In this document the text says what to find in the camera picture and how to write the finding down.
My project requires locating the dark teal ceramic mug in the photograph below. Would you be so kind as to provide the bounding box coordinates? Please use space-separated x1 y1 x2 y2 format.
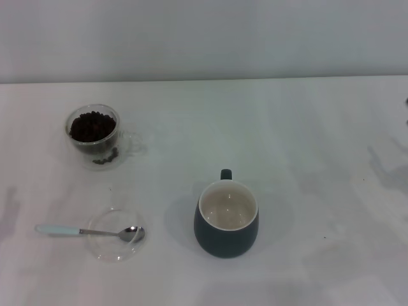
193 168 259 259

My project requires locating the blue-handled metal spoon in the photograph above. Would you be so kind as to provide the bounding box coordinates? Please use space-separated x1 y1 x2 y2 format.
34 223 146 244

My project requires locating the double-walled glass cup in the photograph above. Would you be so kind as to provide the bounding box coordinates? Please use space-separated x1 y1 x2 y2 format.
65 104 146 173

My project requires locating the coffee bean pile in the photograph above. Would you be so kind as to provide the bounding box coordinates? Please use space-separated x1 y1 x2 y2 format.
68 110 121 166

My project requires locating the clear glass saucer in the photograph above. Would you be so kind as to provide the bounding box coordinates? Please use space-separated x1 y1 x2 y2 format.
85 207 148 264

